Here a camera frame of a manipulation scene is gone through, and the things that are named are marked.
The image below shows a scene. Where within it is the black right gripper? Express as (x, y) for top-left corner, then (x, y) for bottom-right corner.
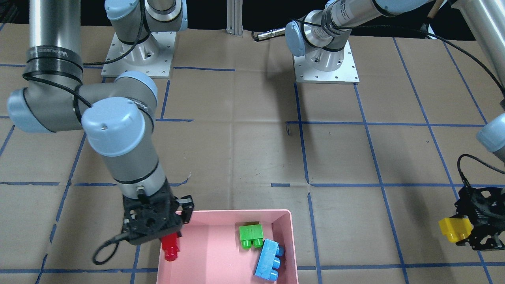
(122, 180), (183, 246)

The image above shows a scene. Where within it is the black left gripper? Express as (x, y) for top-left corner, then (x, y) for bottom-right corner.
(454, 187), (505, 251)

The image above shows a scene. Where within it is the red toy block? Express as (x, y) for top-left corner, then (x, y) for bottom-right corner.
(161, 232), (181, 262)

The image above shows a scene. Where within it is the yellow toy block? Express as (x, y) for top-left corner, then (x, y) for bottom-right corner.
(438, 218), (473, 244)

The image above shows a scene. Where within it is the green toy block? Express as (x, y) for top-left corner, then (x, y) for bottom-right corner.
(239, 224), (264, 250)

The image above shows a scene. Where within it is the blue toy block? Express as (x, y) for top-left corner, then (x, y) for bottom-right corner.
(254, 239), (285, 282)

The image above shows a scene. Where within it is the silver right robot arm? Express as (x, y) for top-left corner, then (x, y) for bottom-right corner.
(7, 0), (191, 245)

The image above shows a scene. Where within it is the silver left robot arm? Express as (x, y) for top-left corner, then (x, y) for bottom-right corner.
(285, 0), (504, 251)

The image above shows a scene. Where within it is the pink plastic box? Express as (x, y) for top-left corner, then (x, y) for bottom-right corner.
(156, 209), (298, 284)

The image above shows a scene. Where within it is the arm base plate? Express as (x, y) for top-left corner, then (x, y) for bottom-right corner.
(293, 41), (360, 84)
(101, 31), (177, 79)

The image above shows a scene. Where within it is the aluminium frame post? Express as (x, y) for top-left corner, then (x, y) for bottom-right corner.
(226, 0), (243, 37)

